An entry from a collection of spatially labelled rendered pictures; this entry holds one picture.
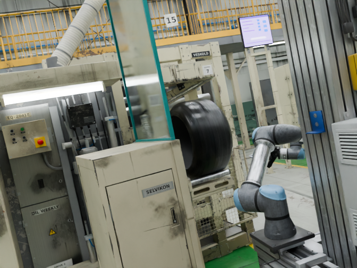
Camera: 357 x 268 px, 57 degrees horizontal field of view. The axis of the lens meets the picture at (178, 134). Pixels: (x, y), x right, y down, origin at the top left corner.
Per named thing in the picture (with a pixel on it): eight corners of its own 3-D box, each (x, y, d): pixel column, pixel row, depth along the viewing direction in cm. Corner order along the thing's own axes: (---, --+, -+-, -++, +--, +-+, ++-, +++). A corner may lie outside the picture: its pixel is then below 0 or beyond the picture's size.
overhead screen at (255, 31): (244, 48, 585) (238, 17, 582) (243, 48, 590) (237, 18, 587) (273, 43, 600) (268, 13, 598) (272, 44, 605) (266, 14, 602)
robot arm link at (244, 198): (254, 204, 156) (277, 119, 185) (228, 203, 166) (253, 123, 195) (265, 217, 162) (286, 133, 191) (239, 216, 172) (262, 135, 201)
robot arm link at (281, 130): (293, 120, 174) (325, 127, 210) (273, 123, 181) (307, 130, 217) (295, 142, 172) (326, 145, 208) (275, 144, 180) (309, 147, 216)
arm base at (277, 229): (303, 233, 153) (299, 212, 153) (275, 242, 150) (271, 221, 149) (285, 224, 168) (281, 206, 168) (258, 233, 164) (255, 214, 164)
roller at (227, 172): (189, 187, 225) (188, 182, 224) (186, 186, 229) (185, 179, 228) (231, 175, 240) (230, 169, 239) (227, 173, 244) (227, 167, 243)
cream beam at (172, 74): (149, 86, 251) (145, 67, 250) (139, 91, 274) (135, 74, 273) (216, 76, 276) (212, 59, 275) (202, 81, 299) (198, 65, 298)
